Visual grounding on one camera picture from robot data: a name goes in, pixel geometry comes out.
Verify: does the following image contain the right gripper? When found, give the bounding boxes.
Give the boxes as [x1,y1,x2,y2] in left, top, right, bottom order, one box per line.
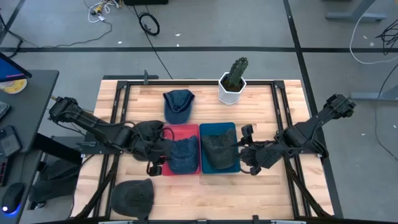
[231,124,276,175]

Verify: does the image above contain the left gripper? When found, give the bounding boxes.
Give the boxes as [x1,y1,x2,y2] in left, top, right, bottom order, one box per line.
[136,128,177,177]

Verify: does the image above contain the blue denim baseball cap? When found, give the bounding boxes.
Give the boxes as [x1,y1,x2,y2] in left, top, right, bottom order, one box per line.
[162,89,196,125]
[168,135,200,175]

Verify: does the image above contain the black washed baseball cap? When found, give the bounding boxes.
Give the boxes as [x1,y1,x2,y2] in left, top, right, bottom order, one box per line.
[109,177,155,223]
[201,127,239,171]
[132,120,166,162]

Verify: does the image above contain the pink-red plastic bin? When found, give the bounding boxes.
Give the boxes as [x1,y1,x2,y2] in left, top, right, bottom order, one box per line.
[160,123,202,177]

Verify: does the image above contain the blue plastic bin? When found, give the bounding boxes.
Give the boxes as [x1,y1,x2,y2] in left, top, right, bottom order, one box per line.
[198,121,242,175]

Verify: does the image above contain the cactus in white pot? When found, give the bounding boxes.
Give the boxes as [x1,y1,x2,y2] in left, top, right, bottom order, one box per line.
[217,55,249,106]

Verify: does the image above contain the grey desk leg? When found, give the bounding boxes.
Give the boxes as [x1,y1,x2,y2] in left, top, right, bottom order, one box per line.
[350,83,398,102]
[325,0,389,22]

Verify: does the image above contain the dark office desk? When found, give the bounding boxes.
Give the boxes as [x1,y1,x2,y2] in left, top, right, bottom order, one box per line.
[0,68,60,224]

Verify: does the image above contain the black box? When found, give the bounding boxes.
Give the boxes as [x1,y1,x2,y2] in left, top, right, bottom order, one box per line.
[123,0,169,6]

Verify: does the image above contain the black handheld device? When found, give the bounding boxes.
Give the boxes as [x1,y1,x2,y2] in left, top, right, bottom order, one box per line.
[0,125,23,159]

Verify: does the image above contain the black computer mouse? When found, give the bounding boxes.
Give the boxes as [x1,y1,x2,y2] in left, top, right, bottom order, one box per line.
[1,182,26,215]

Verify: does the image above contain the yellow bowl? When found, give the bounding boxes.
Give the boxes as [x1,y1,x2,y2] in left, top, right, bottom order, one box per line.
[0,78,28,95]

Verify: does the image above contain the monitor with blue screen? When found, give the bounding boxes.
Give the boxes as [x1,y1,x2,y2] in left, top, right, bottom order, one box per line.
[0,52,33,83]

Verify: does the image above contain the black diagonal frame strut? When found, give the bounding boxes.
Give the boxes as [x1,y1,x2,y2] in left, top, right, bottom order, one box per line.
[74,154,121,219]
[284,161,332,218]

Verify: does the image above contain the black aluminium table frame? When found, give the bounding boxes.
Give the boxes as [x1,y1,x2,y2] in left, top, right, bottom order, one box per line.
[73,74,345,224]

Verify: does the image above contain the long black cable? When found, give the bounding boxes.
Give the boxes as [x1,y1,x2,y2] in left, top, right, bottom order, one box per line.
[374,62,398,162]
[133,5,174,80]
[0,20,113,59]

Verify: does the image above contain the coiled black cable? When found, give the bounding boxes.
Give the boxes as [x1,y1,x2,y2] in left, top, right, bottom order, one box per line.
[137,11,161,37]

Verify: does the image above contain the white cable bundle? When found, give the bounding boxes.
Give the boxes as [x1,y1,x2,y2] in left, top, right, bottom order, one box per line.
[83,0,121,24]

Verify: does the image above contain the tangled black cables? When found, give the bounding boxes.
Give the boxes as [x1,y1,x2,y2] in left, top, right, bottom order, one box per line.
[375,18,398,57]

